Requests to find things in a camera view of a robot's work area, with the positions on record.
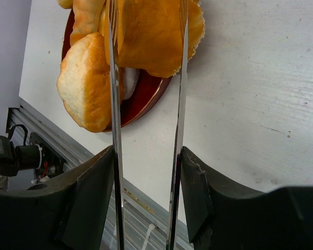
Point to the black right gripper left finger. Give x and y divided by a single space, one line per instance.
66 212

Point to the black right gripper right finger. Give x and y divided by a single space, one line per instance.
224 214

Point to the round orange bun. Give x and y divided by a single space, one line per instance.
149 37

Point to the metal serving tongs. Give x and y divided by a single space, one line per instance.
112 25

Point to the white topped oval bread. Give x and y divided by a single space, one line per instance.
84 83

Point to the curved croissant bread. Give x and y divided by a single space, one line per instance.
87 16

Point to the red round plate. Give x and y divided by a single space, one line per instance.
147 93

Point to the aluminium frame rail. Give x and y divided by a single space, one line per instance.
145 220

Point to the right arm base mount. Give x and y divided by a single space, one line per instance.
33 154

